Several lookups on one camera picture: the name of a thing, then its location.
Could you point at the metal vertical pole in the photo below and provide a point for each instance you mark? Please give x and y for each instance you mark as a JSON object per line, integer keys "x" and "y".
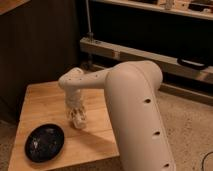
{"x": 90, "y": 33}

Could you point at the light wooden table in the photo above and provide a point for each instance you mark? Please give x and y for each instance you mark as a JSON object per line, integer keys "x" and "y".
{"x": 44, "y": 103}

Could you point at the wooden shelf with items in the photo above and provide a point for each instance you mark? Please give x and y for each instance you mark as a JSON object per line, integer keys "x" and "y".
{"x": 177, "y": 7}

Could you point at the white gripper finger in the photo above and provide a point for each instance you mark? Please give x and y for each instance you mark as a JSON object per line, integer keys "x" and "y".
{"x": 69, "y": 113}
{"x": 82, "y": 111}

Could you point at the wooden bench beam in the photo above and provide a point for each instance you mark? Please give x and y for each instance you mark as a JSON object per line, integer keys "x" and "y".
{"x": 122, "y": 53}

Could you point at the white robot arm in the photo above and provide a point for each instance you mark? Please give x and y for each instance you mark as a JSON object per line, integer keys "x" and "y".
{"x": 130, "y": 96}

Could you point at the black handle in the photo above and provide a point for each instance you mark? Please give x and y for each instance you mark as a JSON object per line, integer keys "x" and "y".
{"x": 193, "y": 65}

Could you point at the small clear plastic bottle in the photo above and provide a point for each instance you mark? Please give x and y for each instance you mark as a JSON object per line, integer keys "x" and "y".
{"x": 78, "y": 120}

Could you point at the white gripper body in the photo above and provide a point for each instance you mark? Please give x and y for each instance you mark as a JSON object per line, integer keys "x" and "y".
{"x": 74, "y": 102}

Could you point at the dark wooden cabinet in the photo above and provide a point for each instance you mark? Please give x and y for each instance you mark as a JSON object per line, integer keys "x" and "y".
{"x": 38, "y": 43}

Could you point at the black ceramic bowl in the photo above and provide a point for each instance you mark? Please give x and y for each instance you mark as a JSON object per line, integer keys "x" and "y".
{"x": 44, "y": 143}

